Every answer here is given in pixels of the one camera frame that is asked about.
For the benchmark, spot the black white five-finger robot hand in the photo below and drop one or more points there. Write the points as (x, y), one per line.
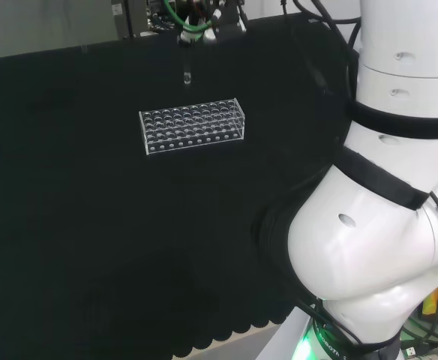
(228, 22)

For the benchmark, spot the clear glass test tube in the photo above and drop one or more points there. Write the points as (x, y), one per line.
(187, 78)

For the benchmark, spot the clear plastic test tube rack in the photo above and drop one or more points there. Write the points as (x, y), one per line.
(192, 125)

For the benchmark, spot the grey equipment cabinet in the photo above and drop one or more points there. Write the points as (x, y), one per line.
(140, 17)

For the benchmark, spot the clear tape piece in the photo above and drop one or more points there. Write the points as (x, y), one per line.
(84, 48)

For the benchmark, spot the black bench cloth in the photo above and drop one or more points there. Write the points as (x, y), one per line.
(91, 225)

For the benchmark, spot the silver usb plug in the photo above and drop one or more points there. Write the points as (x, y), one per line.
(411, 351)

